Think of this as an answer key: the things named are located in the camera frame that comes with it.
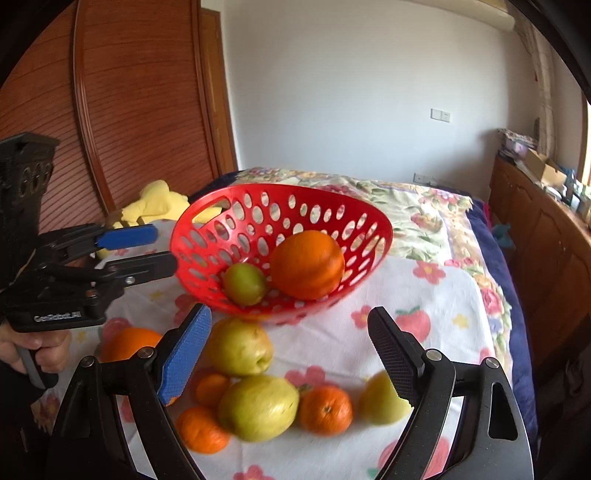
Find yellow-green pear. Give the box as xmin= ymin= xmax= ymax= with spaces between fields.
xmin=218 ymin=375 xmax=301 ymax=443
xmin=201 ymin=318 xmax=274 ymax=377

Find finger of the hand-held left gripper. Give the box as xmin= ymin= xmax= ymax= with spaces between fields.
xmin=69 ymin=251 xmax=179 ymax=298
xmin=55 ymin=224 xmax=158 ymax=261

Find folded patterned cloth pile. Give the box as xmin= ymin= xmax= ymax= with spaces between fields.
xmin=498 ymin=128 xmax=539 ymax=160

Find patterned curtain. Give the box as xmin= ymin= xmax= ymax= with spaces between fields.
xmin=517 ymin=9 xmax=559 ymax=162

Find window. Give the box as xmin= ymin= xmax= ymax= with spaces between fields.
xmin=577 ymin=88 xmax=591 ymax=185

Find red perforated plastic basket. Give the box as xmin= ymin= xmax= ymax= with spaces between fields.
xmin=170 ymin=183 xmax=394 ymax=328

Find wooden headboard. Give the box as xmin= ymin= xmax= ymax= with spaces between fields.
xmin=0 ymin=0 xmax=238 ymax=232

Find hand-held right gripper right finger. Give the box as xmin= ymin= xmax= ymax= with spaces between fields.
xmin=367 ymin=306 xmax=536 ymax=480

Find small tangerine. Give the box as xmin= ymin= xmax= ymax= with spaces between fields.
xmin=194 ymin=373 xmax=232 ymax=408
xmin=298 ymin=385 xmax=354 ymax=436
xmin=177 ymin=406 xmax=232 ymax=454

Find wooden cabinet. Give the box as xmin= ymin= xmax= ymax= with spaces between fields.
xmin=488 ymin=154 xmax=591 ymax=370

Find floral bedsheet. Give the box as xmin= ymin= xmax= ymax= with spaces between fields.
xmin=217 ymin=166 xmax=539 ymax=444

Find large orange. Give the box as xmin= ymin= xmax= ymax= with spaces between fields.
xmin=99 ymin=328 xmax=164 ymax=365
xmin=270 ymin=231 xmax=346 ymax=301

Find cardboard box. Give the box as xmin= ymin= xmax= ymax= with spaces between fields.
xmin=526 ymin=148 xmax=568 ymax=188

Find small yellow-green fruit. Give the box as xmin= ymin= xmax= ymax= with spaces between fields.
xmin=359 ymin=371 xmax=411 ymax=425
xmin=223 ymin=263 xmax=267 ymax=306

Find yellow plush toy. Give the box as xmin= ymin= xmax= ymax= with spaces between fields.
xmin=107 ymin=180 xmax=222 ymax=259

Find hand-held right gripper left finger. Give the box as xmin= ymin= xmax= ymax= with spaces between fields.
xmin=46 ymin=302 xmax=213 ymax=480

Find person's left hand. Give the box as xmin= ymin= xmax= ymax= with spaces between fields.
xmin=0 ymin=320 xmax=72 ymax=374

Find small blue toy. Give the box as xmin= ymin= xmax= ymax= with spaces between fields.
xmin=492 ymin=223 xmax=515 ymax=250

